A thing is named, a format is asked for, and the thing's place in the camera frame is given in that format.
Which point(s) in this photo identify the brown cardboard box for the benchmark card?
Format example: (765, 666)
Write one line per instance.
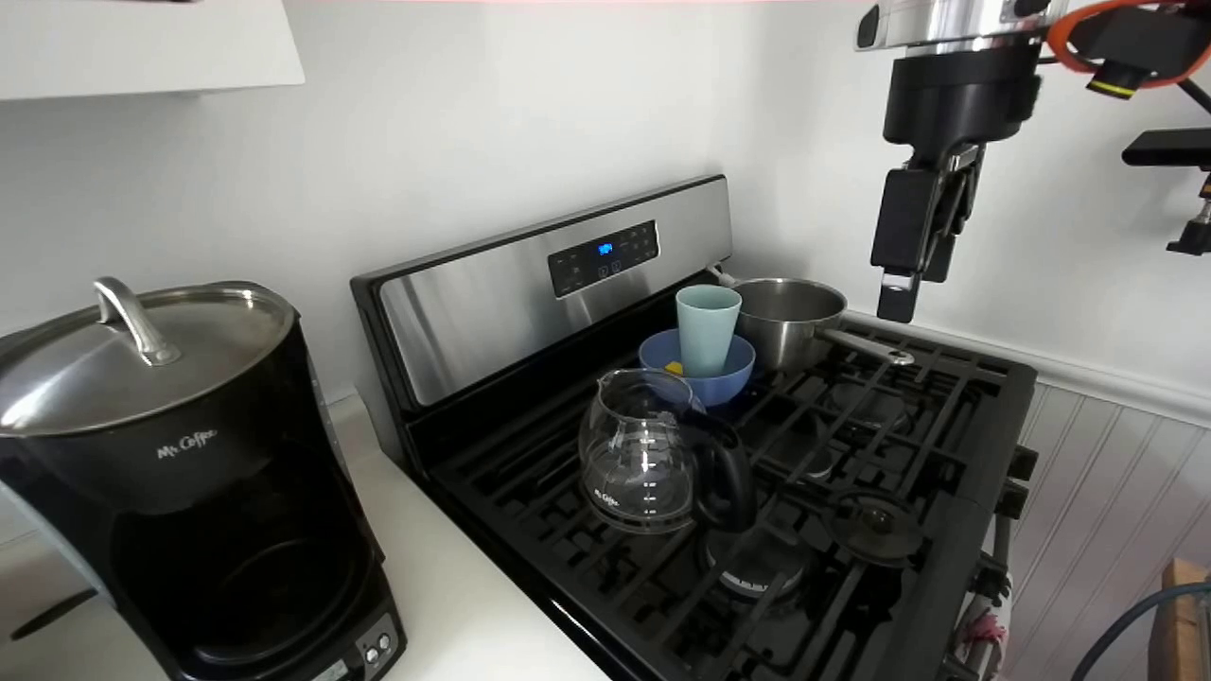
(1187, 630)

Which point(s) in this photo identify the small yellow object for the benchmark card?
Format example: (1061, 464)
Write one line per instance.
(673, 371)

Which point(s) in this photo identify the white wall cabinet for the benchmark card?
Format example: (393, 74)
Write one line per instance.
(137, 45)

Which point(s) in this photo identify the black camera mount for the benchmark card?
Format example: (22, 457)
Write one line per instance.
(1168, 148)

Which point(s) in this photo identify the black and steel gas stove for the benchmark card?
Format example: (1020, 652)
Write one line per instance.
(505, 306)

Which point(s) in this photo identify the black drip coffee maker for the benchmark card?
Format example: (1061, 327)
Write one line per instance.
(241, 570)

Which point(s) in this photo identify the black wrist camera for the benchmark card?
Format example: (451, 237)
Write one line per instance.
(1155, 45)

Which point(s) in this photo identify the blue plastic bowl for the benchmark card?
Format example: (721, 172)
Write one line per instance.
(722, 379)

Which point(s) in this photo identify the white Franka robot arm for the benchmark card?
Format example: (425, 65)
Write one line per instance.
(947, 19)

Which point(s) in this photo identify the teal plastic cup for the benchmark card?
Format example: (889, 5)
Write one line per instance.
(710, 327)

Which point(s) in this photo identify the white countertop appliance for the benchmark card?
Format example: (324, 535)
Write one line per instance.
(49, 620)

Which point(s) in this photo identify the stainless steel pot lid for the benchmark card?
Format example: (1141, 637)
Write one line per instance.
(151, 361)

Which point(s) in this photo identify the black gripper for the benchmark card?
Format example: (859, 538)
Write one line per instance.
(957, 99)

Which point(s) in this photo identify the stainless steel saucepan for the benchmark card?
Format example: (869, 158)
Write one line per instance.
(788, 322)

